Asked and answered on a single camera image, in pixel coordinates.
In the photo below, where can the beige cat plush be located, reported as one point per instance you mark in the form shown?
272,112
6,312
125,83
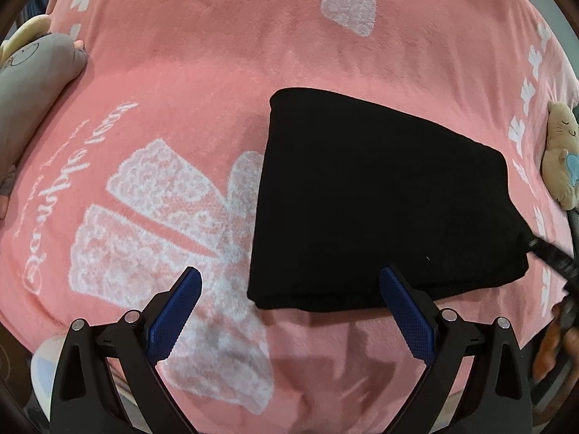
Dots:
561,162

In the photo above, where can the black pants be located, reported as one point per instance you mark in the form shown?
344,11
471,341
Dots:
384,199

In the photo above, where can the pink bow-print blanket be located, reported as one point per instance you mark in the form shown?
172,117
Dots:
181,99

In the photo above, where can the grey plush toy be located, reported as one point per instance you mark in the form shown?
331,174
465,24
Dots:
31,81

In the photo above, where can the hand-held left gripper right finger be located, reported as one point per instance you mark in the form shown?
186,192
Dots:
409,316

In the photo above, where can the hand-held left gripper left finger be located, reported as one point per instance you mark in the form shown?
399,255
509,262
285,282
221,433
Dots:
176,312

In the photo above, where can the white patterned cloth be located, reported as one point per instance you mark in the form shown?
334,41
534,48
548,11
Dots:
47,370

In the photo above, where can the person's right hand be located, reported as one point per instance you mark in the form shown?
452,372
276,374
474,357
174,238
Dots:
554,355

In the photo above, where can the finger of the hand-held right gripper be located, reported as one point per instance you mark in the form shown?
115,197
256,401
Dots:
549,255

